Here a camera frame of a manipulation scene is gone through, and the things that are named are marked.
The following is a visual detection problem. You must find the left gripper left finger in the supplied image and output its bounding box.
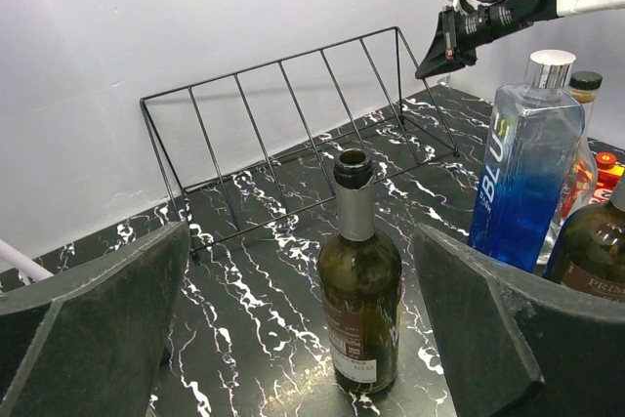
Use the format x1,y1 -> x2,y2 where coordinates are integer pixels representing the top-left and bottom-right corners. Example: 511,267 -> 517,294
1,222 -> 190,416

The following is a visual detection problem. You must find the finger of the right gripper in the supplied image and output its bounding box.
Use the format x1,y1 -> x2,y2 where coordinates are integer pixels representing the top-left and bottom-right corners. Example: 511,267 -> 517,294
415,9 -> 464,80

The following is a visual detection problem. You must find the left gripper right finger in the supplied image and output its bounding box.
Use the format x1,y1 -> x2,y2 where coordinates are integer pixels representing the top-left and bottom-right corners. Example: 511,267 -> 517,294
413,224 -> 624,416

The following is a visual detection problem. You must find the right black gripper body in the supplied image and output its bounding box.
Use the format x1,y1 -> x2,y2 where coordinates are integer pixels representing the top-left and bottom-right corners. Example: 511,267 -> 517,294
446,4 -> 518,65

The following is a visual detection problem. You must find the blue square glass bottle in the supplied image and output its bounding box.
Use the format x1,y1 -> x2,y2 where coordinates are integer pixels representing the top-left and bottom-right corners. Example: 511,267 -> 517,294
468,50 -> 585,271

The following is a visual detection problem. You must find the dark green wine bottle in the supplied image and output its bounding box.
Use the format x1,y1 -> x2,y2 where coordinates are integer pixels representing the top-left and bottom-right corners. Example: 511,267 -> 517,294
543,181 -> 624,303
316,148 -> 402,394

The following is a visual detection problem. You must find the black wire wine rack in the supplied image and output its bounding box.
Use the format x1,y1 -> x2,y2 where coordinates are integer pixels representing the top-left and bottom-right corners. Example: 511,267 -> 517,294
139,26 -> 458,256

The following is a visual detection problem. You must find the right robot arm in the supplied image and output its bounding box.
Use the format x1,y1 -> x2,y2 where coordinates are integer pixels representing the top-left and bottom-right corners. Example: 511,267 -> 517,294
415,0 -> 624,80

